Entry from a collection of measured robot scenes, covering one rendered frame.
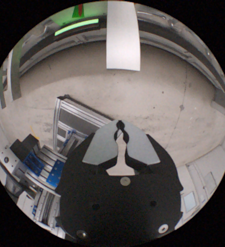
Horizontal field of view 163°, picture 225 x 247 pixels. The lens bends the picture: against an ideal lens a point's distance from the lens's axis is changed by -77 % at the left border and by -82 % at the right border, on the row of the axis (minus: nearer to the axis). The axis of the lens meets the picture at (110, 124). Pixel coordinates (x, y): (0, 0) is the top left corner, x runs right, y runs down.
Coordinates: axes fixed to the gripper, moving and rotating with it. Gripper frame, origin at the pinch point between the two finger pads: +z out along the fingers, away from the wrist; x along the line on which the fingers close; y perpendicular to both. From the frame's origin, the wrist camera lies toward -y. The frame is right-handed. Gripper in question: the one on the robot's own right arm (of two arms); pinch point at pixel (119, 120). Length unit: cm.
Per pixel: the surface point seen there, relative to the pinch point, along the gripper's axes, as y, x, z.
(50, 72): -31, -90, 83
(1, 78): -21, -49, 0
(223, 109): -16, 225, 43
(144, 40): -55, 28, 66
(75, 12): -32.0, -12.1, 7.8
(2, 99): -10.6, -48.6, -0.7
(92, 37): -56, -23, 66
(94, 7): -32.1, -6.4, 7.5
